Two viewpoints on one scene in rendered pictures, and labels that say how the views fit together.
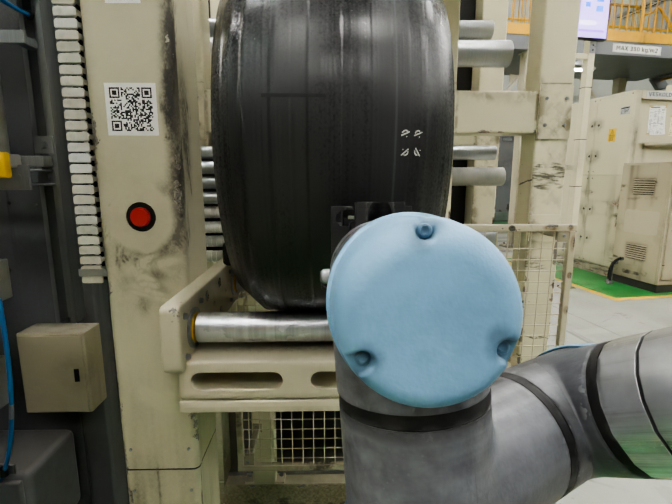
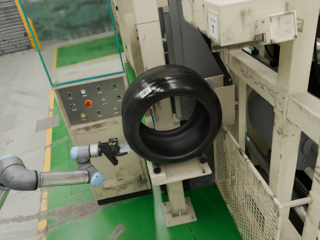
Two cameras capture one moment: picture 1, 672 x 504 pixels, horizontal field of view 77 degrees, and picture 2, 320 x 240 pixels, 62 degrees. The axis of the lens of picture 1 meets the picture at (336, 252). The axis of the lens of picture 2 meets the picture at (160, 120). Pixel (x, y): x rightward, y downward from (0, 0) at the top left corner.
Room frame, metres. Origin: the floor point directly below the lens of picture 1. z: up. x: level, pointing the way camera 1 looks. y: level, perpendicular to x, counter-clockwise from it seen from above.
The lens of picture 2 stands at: (0.63, -1.33, 1.94)
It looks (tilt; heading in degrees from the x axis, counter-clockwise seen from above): 31 degrees down; 88
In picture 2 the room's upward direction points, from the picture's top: 10 degrees counter-clockwise
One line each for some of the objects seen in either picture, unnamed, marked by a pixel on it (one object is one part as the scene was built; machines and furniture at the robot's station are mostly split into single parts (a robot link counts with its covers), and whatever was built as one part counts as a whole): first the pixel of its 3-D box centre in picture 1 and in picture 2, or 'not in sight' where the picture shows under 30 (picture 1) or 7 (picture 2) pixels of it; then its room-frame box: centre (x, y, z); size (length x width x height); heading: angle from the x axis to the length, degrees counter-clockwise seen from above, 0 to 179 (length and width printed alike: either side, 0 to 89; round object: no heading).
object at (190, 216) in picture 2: not in sight; (178, 210); (0.72, 0.30, 0.02); 0.27 x 0.27 x 0.04; 1
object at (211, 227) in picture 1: (230, 203); (219, 101); (1.12, 0.28, 1.05); 0.20 x 0.15 x 0.30; 91
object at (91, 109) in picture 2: not in sight; (109, 136); (0.23, 0.76, 0.63); 0.56 x 0.41 x 1.27; 1
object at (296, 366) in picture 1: (305, 366); (155, 160); (0.61, 0.05, 0.84); 0.36 x 0.09 x 0.06; 91
